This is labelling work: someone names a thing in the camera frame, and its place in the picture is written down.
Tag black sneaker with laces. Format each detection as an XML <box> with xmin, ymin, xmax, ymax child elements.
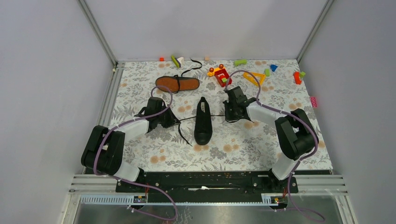
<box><xmin>181</xmin><ymin>97</ymin><xmax>214</xmax><ymax>146</ymax></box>

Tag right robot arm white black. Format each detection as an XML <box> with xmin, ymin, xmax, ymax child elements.
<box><xmin>223</xmin><ymin>86</ymin><xmax>318</xmax><ymax>192</ymax></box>

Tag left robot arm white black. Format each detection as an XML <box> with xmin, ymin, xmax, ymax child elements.
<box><xmin>81</xmin><ymin>97</ymin><xmax>181</xmax><ymax>192</ymax></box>

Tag red duplo block assembly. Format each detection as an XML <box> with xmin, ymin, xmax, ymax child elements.
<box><xmin>207</xmin><ymin>64</ymin><xmax>229</xmax><ymax>87</ymax></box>

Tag floral patterned table mat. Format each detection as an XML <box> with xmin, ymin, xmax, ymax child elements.
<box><xmin>109</xmin><ymin>59</ymin><xmax>321</xmax><ymax>172</ymax></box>

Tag overturned shoe orange sole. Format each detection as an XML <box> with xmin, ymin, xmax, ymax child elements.
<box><xmin>155</xmin><ymin>59</ymin><xmax>203</xmax><ymax>93</ymax></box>

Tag green curved toy block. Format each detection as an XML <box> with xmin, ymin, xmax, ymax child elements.
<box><xmin>234</xmin><ymin>59</ymin><xmax>247</xmax><ymax>67</ymax></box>

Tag blue toy block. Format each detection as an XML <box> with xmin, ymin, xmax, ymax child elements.
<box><xmin>270</xmin><ymin>64</ymin><xmax>278</xmax><ymax>72</ymax></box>

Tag green purple white toy blocks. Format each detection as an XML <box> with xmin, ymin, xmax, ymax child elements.
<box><xmin>171</xmin><ymin>55</ymin><xmax>184</xmax><ymax>69</ymax></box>

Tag red and green toy blocks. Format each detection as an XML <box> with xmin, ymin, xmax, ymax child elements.
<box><xmin>293</xmin><ymin>71</ymin><xmax>306</xmax><ymax>85</ymax></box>

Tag pink lego brick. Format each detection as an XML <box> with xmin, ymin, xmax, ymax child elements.
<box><xmin>310</xmin><ymin>97</ymin><xmax>318</xmax><ymax>108</ymax></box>

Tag yellow triangular toy frame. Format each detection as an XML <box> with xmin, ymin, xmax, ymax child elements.
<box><xmin>243</xmin><ymin>72</ymin><xmax>267</xmax><ymax>86</ymax></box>

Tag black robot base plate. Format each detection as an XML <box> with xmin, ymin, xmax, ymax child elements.
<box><xmin>115</xmin><ymin>171</ymin><xmax>298</xmax><ymax>203</ymax></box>

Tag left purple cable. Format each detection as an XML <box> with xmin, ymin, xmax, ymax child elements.
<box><xmin>92</xmin><ymin>85</ymin><xmax>179</xmax><ymax>222</ymax></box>

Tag aluminium frame rails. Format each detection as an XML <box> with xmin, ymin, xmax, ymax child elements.
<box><xmin>58</xmin><ymin>0</ymin><xmax>360</xmax><ymax>224</ymax></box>

